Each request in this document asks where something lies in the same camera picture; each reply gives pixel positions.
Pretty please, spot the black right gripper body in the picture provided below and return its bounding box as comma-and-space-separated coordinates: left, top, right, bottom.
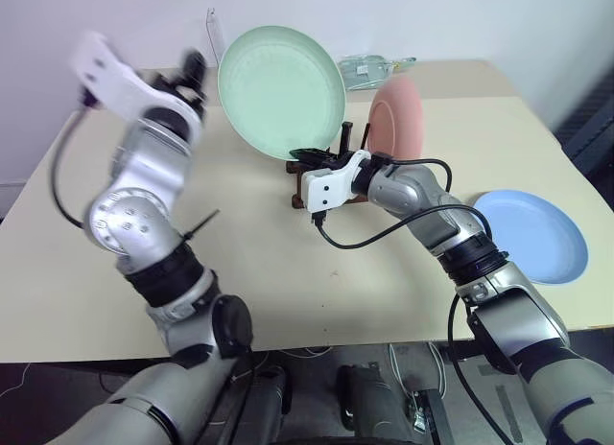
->
306, 150, 360, 173

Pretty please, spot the blue plate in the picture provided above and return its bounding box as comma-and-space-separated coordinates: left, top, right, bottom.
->
472, 189, 590, 287

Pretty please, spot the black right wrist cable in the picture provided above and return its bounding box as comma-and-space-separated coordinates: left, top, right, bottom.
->
310, 158, 493, 250

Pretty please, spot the white floor cable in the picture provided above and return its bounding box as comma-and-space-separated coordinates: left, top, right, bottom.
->
387, 341, 448, 399
0, 362, 33, 399

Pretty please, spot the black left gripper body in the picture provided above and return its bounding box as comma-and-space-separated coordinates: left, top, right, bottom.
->
152, 66, 208, 112

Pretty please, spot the black ribbed panel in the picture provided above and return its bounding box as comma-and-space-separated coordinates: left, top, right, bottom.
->
551, 63, 614, 178

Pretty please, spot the black zip tie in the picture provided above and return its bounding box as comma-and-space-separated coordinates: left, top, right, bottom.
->
177, 208, 222, 246

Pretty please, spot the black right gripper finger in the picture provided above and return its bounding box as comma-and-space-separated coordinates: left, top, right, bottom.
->
289, 147, 333, 162

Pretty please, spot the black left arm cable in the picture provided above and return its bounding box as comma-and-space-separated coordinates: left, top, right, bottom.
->
49, 90, 100, 231

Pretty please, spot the pink plate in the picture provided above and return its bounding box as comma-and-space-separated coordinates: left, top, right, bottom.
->
367, 76, 426, 161

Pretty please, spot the dark rounded robot leg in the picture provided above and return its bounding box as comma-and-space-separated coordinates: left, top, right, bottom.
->
238, 365, 295, 418
335, 362, 414, 439

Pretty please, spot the green item in clear packaging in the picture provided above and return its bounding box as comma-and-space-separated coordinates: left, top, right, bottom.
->
334, 54, 417, 92

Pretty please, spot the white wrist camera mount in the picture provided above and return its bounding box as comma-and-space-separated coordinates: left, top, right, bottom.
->
300, 150, 373, 214
70, 30, 203, 145

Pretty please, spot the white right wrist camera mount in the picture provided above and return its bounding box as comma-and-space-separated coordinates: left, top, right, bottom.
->
300, 150, 373, 214

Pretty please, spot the dark wooden dish rack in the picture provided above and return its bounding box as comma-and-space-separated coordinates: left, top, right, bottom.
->
285, 121, 373, 210

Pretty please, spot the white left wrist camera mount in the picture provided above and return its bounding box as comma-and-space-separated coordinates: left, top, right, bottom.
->
70, 30, 203, 145

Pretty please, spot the metal bracket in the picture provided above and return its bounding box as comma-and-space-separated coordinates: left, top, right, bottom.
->
405, 389, 432, 430

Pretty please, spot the green plate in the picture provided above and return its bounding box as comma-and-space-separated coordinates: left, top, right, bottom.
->
217, 25, 347, 162

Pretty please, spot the black right shoulder cable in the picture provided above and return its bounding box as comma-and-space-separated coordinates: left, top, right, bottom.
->
447, 291, 523, 445

